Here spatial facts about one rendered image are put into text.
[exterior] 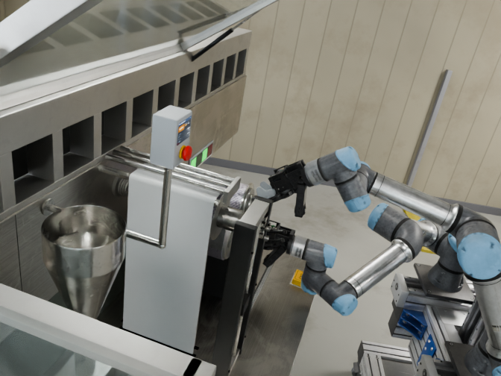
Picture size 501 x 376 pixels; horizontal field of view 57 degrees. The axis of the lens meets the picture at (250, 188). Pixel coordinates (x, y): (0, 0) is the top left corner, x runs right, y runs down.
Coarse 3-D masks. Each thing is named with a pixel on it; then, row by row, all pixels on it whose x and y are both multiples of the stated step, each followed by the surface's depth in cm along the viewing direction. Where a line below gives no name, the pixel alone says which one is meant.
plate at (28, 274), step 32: (224, 96) 206; (192, 128) 179; (224, 128) 219; (64, 192) 110; (96, 192) 124; (0, 224) 92; (32, 224) 102; (0, 256) 95; (32, 256) 105; (32, 288) 109
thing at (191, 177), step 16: (112, 160) 123; (128, 160) 122; (144, 160) 124; (160, 176) 121; (176, 176) 119; (192, 176) 122; (208, 176) 124; (224, 176) 123; (208, 192) 118; (224, 192) 115
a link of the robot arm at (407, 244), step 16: (416, 224) 171; (400, 240) 166; (416, 240) 166; (384, 256) 162; (400, 256) 163; (416, 256) 167; (368, 272) 158; (384, 272) 160; (336, 288) 154; (352, 288) 154; (368, 288) 157; (336, 304) 152; (352, 304) 151
